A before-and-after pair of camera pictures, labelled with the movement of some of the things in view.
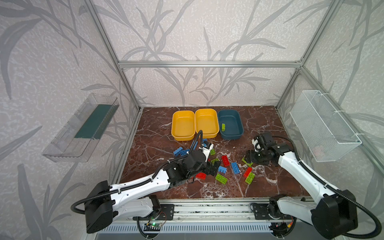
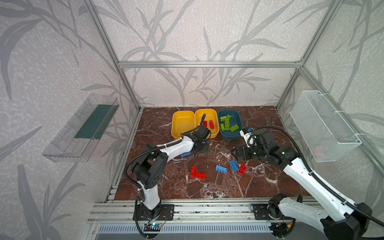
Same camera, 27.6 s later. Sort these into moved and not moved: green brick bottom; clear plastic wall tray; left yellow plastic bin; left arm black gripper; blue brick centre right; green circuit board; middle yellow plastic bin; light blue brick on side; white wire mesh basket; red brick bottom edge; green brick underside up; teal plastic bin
Moved: left arm black gripper; green brick underside up; green brick bottom
Not moved: middle yellow plastic bin; left yellow plastic bin; blue brick centre right; clear plastic wall tray; light blue brick on side; white wire mesh basket; teal plastic bin; red brick bottom edge; green circuit board
